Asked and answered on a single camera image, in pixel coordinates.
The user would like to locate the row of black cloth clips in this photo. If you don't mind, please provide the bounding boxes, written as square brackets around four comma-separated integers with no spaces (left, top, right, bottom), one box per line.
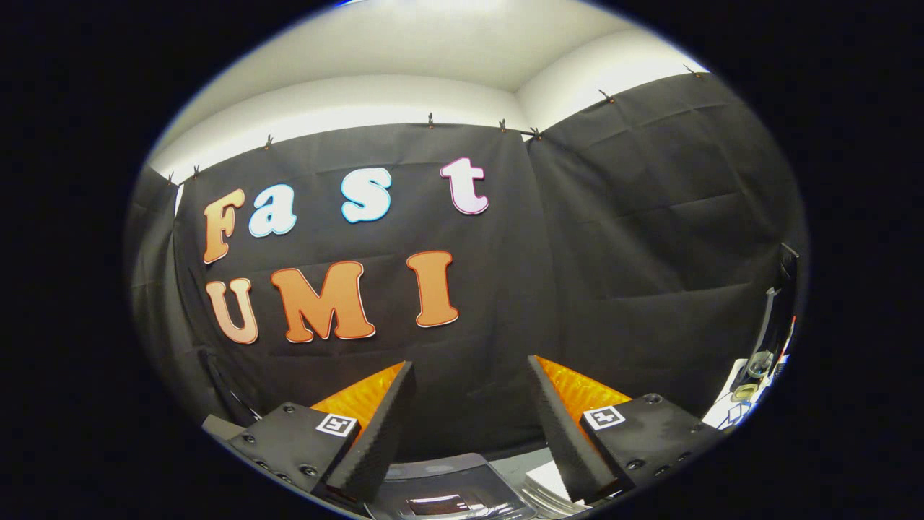
[166,65,705,183]

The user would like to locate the grey washing machine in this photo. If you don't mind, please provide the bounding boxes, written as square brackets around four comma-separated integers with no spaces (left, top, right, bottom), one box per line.
[361,446,589,520]

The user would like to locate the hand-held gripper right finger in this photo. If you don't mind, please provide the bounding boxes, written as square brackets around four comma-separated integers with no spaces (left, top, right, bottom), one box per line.
[528,355,723,506]

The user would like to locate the dark transparent washing machine lid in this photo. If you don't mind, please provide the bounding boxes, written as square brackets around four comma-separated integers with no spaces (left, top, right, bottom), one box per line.
[365,454,539,520]

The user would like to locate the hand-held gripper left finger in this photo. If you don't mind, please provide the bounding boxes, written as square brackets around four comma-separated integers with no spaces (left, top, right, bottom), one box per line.
[230,361,417,503]

